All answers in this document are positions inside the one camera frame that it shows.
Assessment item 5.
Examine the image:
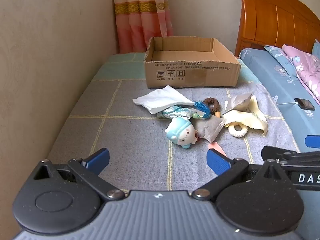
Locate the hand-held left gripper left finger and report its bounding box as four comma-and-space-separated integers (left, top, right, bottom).
33, 148, 125, 201

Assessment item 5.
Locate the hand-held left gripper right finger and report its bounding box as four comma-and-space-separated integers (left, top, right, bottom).
192, 149, 290, 201

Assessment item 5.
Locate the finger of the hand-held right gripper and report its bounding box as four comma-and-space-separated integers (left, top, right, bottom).
306, 135, 320, 151
261, 146, 320, 165

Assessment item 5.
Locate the small pink card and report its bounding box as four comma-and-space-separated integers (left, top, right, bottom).
208, 142, 227, 157

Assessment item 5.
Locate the grey cloth sachet bag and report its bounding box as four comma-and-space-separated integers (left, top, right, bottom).
224, 93, 252, 113
194, 117, 227, 143

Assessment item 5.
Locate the plush doll with blue hat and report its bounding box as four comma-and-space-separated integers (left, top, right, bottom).
165, 117, 200, 149

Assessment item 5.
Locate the pale yellow cleaning cloth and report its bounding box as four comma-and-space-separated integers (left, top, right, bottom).
222, 95, 268, 137

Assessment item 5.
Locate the blue embroidered tassel sachet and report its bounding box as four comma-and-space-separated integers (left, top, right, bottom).
157, 101, 213, 120

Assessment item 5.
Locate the cardboard box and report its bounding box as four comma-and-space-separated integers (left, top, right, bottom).
144, 36, 242, 89

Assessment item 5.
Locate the grey checked blanket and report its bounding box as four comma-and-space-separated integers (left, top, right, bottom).
47, 52, 300, 190

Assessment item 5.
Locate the black smartphone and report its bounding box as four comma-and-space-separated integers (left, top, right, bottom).
294, 98, 316, 110

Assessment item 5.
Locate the brown fuzzy scrunchie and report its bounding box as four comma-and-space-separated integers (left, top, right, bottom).
202, 97, 221, 113

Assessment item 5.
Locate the blue floral bedsheet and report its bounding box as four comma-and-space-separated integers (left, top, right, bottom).
236, 47, 320, 240

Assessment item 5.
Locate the white folded cloth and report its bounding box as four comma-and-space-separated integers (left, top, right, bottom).
132, 85, 195, 115

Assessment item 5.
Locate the blue floral pillow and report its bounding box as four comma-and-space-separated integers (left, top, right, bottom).
264, 45, 320, 120

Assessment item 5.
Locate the wooden bed headboard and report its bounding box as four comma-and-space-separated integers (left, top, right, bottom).
234, 0, 320, 57

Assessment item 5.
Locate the pink striped curtain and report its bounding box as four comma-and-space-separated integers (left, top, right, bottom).
113, 0, 173, 53

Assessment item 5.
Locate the white fuzzy hair ring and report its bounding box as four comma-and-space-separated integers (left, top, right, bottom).
229, 122, 249, 138

